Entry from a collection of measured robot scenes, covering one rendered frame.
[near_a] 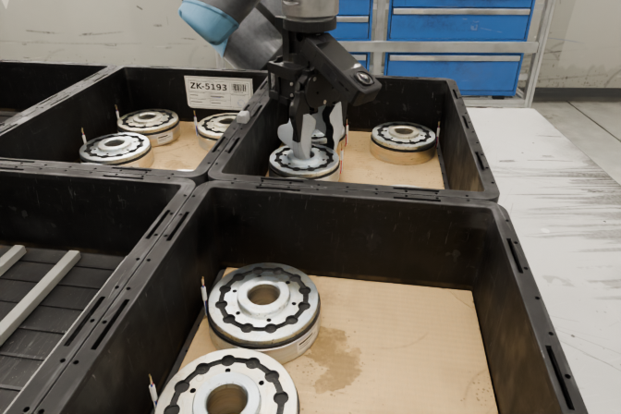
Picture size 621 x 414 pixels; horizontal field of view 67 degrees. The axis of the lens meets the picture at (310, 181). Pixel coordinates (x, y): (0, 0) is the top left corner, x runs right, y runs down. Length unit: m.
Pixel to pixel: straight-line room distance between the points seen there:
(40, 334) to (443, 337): 0.37
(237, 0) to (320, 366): 0.48
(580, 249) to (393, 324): 0.48
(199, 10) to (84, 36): 3.13
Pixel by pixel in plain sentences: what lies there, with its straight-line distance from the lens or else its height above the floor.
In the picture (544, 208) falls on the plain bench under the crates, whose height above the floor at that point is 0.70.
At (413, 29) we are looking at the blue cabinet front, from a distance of 2.59.
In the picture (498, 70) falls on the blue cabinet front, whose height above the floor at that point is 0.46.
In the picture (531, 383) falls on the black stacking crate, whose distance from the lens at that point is 0.36.
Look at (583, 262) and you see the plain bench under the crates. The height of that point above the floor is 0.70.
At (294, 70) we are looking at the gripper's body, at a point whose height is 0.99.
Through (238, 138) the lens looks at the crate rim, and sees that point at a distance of 0.59.
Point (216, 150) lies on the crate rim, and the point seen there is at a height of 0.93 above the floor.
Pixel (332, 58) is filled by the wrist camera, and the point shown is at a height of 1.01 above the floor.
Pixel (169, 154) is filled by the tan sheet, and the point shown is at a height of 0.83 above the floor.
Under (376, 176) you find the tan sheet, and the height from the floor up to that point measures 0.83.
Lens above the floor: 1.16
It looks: 29 degrees down
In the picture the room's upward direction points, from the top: straight up
